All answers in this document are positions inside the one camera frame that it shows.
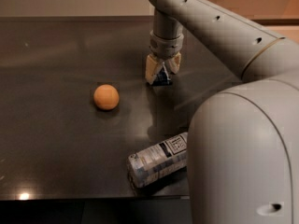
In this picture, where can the clear plastic water bottle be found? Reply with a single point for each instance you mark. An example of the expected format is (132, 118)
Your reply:
(155, 162)

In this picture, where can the dark blue rxbar wrapper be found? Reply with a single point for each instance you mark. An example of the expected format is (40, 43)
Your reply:
(161, 77)

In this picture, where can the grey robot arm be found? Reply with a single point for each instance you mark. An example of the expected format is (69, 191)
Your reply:
(243, 142)

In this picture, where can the orange ball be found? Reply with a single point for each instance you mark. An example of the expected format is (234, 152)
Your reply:
(106, 97)

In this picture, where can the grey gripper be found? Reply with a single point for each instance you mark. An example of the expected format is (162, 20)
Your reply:
(164, 48)

